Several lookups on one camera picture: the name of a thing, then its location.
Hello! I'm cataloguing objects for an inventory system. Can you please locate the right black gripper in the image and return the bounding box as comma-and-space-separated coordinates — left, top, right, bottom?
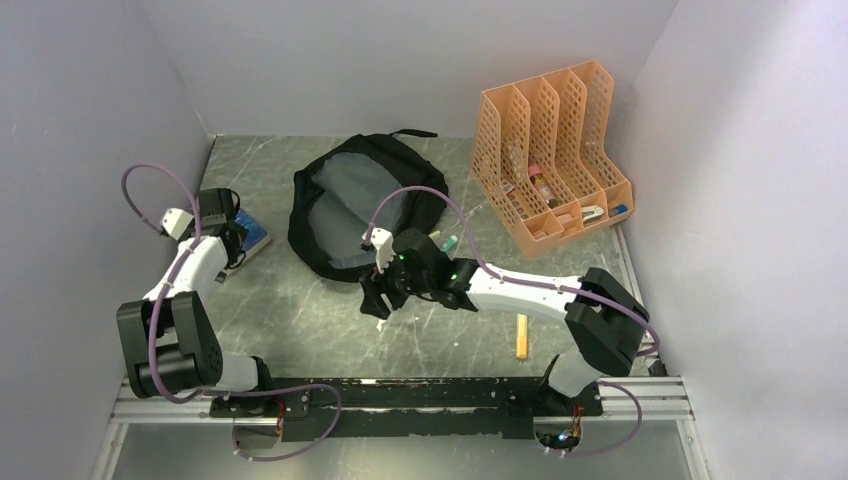
359, 246, 434, 319

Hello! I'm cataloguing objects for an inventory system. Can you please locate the blue orange paperback book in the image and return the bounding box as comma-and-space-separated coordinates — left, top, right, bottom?
222, 209, 271, 276

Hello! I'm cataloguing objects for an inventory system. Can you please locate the black student backpack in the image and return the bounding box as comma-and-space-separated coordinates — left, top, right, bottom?
287, 129, 449, 283

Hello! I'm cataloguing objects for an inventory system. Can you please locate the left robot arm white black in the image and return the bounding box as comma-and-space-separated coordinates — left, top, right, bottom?
116, 188, 277, 416

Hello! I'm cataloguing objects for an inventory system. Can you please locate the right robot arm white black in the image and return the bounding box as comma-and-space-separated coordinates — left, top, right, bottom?
360, 228, 649, 414

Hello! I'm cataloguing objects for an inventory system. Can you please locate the green capped white marker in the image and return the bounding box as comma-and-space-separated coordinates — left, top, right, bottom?
441, 235, 458, 252

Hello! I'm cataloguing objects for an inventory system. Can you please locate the yellow highlighter marker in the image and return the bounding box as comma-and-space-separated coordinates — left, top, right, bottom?
515, 314, 529, 360

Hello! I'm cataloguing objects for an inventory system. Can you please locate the pink capped bottle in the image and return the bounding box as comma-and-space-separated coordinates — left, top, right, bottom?
527, 163, 558, 208

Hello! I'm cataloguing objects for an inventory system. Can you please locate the orange plastic file organizer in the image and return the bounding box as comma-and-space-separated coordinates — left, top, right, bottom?
470, 61, 635, 258

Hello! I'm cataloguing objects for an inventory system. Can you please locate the silver stapler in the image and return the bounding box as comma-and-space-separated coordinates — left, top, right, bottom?
580, 205, 605, 225

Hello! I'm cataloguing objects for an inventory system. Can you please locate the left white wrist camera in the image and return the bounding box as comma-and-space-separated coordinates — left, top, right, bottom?
160, 208, 193, 241

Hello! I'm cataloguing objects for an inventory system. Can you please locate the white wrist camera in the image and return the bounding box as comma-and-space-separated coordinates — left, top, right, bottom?
160, 208, 193, 241
363, 227, 395, 274

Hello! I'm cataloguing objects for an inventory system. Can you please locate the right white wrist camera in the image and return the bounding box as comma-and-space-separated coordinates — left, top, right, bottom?
363, 227, 395, 274

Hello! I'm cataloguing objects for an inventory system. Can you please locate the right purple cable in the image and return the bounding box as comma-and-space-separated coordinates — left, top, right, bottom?
362, 186, 660, 458

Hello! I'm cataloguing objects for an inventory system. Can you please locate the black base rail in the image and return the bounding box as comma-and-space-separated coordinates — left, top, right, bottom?
209, 377, 603, 442

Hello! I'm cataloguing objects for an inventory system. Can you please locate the aluminium frame rail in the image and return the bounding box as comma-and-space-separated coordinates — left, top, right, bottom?
109, 377, 695, 426

